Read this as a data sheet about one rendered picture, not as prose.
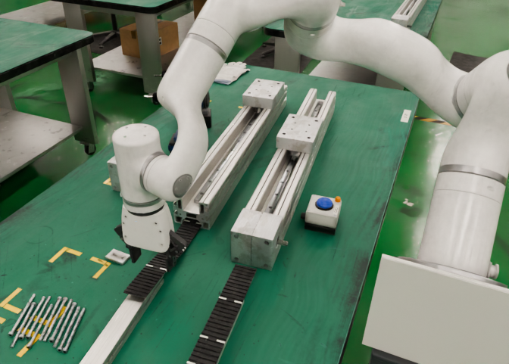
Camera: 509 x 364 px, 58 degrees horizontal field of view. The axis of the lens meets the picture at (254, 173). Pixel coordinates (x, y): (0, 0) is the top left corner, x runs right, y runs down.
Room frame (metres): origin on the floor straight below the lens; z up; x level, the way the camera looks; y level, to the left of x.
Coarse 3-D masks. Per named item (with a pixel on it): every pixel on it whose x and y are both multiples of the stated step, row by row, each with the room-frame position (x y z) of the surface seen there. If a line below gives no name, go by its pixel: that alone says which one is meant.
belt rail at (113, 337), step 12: (156, 288) 0.70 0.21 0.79; (132, 300) 0.65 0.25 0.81; (144, 300) 0.65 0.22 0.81; (120, 312) 0.62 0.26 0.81; (132, 312) 0.62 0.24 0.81; (144, 312) 0.65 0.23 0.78; (108, 324) 0.59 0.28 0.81; (120, 324) 0.59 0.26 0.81; (132, 324) 0.61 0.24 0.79; (108, 336) 0.56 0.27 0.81; (120, 336) 0.57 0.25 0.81; (96, 348) 0.54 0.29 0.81; (108, 348) 0.54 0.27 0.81; (120, 348) 0.56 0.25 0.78; (84, 360) 0.51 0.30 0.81; (96, 360) 0.51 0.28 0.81; (108, 360) 0.53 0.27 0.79
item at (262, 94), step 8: (256, 80) 1.62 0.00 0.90; (264, 80) 1.62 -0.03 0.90; (248, 88) 1.55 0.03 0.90; (256, 88) 1.55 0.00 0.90; (264, 88) 1.55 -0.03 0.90; (272, 88) 1.55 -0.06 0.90; (280, 88) 1.56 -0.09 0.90; (248, 96) 1.49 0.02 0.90; (256, 96) 1.48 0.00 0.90; (264, 96) 1.48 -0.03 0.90; (272, 96) 1.48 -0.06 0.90; (280, 96) 1.56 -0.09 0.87; (248, 104) 1.49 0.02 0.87; (256, 104) 1.48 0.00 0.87; (264, 104) 1.47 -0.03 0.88; (272, 104) 1.46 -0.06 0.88
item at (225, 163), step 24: (240, 120) 1.38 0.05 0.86; (264, 120) 1.39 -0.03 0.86; (216, 144) 1.21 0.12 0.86; (240, 144) 1.22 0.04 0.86; (216, 168) 1.12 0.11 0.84; (240, 168) 1.15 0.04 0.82; (192, 192) 1.00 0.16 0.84; (216, 192) 0.97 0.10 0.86; (192, 216) 0.93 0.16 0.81; (216, 216) 0.96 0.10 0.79
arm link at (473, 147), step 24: (480, 72) 0.80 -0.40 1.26; (504, 72) 0.76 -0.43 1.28; (480, 96) 0.76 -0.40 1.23; (504, 96) 0.74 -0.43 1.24; (480, 120) 0.75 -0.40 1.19; (504, 120) 0.74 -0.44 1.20; (456, 144) 0.76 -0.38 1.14; (480, 144) 0.73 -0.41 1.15; (504, 144) 0.73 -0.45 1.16; (456, 168) 0.72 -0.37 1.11; (480, 168) 0.70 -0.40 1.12; (504, 168) 0.71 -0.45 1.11
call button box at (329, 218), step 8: (312, 200) 0.97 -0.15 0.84; (312, 208) 0.94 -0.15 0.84; (320, 208) 0.93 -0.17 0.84; (328, 208) 0.94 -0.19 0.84; (336, 208) 0.94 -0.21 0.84; (304, 216) 0.96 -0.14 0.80; (312, 216) 0.92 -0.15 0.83; (320, 216) 0.91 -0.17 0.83; (328, 216) 0.91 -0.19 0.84; (336, 216) 0.91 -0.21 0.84; (304, 224) 0.93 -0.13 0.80; (312, 224) 0.92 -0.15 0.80; (320, 224) 0.91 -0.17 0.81; (328, 224) 0.91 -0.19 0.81; (336, 224) 0.92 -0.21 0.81; (328, 232) 0.91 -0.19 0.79
